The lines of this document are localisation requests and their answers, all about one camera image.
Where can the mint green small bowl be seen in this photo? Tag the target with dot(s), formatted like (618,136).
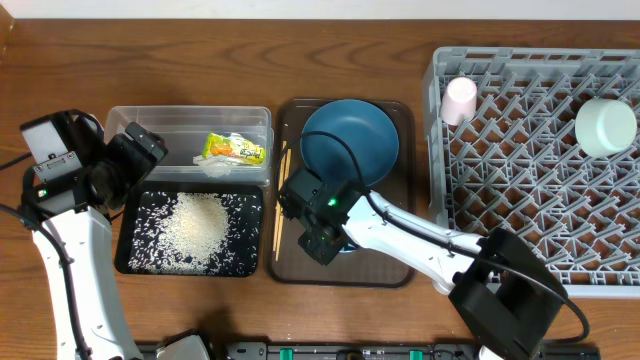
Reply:
(605,127)

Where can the clear plastic waste bin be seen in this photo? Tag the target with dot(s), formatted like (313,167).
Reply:
(184,130)

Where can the spilled white rice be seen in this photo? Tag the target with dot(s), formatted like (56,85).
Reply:
(192,232)

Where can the light blue small bowl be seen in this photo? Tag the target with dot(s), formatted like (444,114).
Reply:
(349,247)

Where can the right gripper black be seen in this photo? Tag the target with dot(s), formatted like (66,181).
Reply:
(324,254)

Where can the white paper napkin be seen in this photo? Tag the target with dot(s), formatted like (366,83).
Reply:
(216,166)

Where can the green yellow snack wrapper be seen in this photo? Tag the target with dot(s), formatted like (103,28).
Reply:
(233,148)

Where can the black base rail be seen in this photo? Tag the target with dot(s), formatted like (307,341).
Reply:
(193,347)

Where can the brown plastic serving tray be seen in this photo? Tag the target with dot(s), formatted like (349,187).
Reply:
(360,268)

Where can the black plastic tray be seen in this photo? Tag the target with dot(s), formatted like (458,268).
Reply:
(245,250)

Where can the pink plastic cup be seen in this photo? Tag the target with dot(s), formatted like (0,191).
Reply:
(459,101)

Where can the grey plastic dishwasher rack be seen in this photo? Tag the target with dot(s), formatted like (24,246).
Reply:
(517,164)

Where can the wooden chopstick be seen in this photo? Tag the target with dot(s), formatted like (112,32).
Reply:
(284,143)
(281,235)

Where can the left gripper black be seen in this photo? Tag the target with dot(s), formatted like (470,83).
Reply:
(142,164)

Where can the large dark blue bowl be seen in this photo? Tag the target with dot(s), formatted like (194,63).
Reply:
(348,128)

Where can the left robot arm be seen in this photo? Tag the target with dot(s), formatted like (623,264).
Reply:
(78,179)

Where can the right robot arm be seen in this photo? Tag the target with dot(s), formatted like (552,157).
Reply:
(504,294)

